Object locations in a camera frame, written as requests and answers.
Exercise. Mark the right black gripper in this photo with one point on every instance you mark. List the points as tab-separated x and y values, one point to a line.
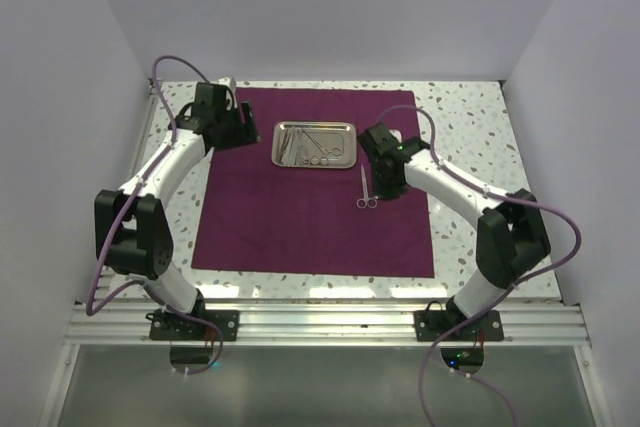
382	192

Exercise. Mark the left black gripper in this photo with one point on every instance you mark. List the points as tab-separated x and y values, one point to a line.
246	133

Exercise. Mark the steel instrument tray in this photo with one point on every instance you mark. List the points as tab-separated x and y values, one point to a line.
331	134

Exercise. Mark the small steel scissors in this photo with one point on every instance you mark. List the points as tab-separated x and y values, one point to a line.
365	201

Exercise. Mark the purple cloth wrap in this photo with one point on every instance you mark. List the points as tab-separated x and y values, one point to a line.
258	217

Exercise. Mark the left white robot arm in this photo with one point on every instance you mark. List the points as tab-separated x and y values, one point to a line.
132	233

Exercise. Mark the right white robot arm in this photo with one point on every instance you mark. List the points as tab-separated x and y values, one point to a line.
511	238

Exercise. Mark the steel tweezers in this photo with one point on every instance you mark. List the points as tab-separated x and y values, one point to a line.
288	149

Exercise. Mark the steel forceps with rings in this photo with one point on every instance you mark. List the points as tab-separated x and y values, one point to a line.
335	152

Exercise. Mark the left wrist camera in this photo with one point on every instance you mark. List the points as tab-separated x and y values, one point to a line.
229	82

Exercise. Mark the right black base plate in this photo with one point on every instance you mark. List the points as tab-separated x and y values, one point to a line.
433	324

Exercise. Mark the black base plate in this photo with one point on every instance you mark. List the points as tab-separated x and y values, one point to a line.
165	326
433	324

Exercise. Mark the aluminium left side rail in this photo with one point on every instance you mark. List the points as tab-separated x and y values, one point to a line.
132	153

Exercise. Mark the aluminium rail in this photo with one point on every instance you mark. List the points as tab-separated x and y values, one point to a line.
132	153
344	324

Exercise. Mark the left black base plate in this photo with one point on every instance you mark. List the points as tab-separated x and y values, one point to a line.
165	326

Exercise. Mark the aluminium front rail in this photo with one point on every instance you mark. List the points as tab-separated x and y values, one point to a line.
344	324

